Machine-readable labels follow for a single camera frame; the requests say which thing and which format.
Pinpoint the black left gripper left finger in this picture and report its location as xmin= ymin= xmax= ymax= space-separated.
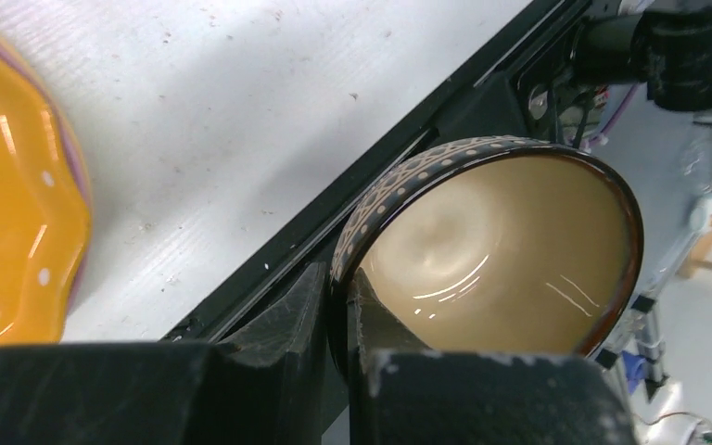
xmin=0 ymin=262 xmax=326 ymax=444

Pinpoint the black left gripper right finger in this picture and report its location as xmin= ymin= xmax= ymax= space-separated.
xmin=346 ymin=272 xmax=637 ymax=444

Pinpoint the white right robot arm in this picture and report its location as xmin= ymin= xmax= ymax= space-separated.
xmin=571 ymin=1 xmax=712 ymax=111

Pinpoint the orange polka dot plate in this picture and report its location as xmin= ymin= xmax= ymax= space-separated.
xmin=0 ymin=18 xmax=93 ymax=366

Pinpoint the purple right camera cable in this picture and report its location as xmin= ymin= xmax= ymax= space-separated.
xmin=586 ymin=83 xmax=640 ymax=148

